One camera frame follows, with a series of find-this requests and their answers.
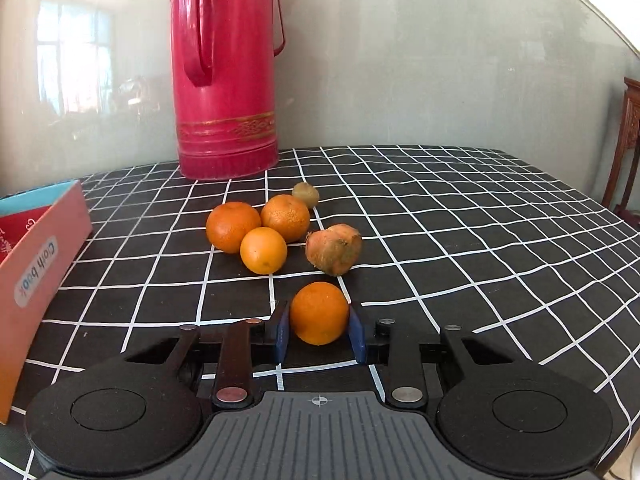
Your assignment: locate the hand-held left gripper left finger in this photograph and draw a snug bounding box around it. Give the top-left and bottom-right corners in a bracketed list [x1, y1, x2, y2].
[123, 301, 291, 409]

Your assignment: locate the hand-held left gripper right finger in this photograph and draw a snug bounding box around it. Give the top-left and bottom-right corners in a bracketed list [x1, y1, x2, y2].
[348, 305, 519, 409]

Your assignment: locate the orange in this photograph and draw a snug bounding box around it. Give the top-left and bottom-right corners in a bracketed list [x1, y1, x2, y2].
[240, 227, 288, 275]
[206, 201, 262, 254]
[260, 194, 311, 243]
[290, 281, 350, 346]

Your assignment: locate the brown dried pomegranate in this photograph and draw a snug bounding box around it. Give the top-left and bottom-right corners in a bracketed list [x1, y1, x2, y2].
[305, 224, 363, 277]

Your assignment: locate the black white checkered tablecloth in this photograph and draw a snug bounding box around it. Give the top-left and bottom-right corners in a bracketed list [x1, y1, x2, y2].
[0, 145, 640, 480]

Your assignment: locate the kiwi fruit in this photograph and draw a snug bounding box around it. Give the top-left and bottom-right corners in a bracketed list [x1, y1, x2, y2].
[292, 182, 320, 210]

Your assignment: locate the pink cardboard box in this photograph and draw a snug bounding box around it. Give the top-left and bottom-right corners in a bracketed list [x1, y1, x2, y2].
[0, 180, 94, 426]

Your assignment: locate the red thermos flask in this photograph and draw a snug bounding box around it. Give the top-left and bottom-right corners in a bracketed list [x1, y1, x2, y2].
[169, 0, 286, 181]

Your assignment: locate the wooden chair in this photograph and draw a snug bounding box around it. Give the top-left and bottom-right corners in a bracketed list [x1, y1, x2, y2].
[601, 77, 640, 221]

